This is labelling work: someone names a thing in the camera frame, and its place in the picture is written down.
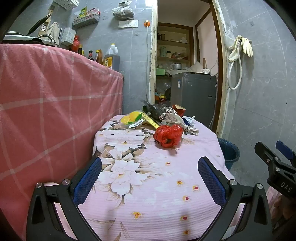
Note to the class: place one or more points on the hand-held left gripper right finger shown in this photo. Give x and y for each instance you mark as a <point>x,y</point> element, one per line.
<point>211,180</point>

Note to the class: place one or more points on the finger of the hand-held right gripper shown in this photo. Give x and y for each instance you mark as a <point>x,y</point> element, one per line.
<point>285,150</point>
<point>266,154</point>

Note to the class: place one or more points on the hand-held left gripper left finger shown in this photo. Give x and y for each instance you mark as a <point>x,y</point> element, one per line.
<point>89,180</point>

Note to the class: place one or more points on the blue trash bin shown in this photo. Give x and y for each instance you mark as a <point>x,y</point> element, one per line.
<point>229,154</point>

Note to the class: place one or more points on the red plastic bag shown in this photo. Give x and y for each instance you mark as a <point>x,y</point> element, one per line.
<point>167,135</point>

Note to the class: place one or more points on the blue and white wrapper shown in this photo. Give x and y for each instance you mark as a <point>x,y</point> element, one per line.
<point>186,121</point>

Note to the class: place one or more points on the yellow lemon print packet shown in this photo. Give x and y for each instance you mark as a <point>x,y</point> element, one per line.
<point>129,118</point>

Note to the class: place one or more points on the white patterned paper wrapper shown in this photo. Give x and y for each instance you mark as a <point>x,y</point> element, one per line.
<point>171,117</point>

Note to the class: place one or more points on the red paper carton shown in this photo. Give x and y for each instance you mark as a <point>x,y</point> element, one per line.
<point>179,110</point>

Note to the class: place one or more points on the yellow paper strip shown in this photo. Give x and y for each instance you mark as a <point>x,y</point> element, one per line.
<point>151,120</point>

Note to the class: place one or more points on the black plastic bag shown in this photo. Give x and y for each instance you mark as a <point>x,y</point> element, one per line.
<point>152,109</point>

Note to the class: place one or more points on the pink fleece clothing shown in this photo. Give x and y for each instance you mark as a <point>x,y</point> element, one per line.
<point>272,204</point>

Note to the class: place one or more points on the pink floral tablecloth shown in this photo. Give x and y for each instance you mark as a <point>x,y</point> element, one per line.
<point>150,185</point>

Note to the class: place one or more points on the grey washing machine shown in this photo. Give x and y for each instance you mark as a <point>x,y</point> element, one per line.
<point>194,97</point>

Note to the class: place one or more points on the red checked cloth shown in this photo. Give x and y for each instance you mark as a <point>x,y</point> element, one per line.
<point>46,92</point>

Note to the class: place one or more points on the cream rubber glove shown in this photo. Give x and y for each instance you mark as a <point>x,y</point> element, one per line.
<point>233,54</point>
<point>247,47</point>

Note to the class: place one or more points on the papers on washing machine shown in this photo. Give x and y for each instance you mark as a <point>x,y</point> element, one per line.
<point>198,68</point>

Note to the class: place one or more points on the metal pot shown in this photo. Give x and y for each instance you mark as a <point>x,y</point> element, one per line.
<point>178,66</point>

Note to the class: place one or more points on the green box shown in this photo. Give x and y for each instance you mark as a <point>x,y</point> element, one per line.
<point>160,71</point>

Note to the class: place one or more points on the clear hanging plastic bag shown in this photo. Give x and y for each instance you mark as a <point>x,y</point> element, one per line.
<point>228,39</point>

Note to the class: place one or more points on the large cooking oil bottle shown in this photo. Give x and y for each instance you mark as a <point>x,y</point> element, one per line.
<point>112,60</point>

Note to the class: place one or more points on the slim dark bottle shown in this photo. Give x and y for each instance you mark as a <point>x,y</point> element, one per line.
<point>80,49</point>

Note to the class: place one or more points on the small red hanging bag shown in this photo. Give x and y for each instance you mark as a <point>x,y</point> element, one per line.
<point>75,44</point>

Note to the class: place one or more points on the green cup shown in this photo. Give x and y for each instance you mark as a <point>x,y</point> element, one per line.
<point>163,52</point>

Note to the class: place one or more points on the wooden shelf unit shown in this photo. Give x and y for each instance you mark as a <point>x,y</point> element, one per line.
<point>175,42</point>

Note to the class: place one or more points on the metal faucet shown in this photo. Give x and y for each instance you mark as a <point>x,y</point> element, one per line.
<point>49,37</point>

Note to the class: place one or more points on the beige towel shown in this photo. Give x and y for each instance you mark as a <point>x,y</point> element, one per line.
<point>54,31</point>

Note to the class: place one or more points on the seasoning packets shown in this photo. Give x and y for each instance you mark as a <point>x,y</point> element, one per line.
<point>89,12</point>

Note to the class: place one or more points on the wooden cutting board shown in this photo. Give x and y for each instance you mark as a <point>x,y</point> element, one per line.
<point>47,17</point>

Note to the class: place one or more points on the plastic bag with dark contents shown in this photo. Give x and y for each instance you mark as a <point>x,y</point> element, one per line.
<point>123,11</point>

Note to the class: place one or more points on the white plastic basket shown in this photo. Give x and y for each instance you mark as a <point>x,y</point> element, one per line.
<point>66,4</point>

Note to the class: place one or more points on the wooden door frame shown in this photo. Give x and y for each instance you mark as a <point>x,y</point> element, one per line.
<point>152,69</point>

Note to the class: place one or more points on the white wall box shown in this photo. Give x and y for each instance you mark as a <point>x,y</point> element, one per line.
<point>67,36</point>

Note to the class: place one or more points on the grey wall rack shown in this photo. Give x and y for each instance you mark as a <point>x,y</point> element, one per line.
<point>85,22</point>

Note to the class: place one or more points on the wall switch plate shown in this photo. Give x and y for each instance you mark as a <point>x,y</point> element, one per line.
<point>128,23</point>

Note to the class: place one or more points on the orange wall hook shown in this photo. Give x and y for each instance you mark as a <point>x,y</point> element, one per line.
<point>146,23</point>

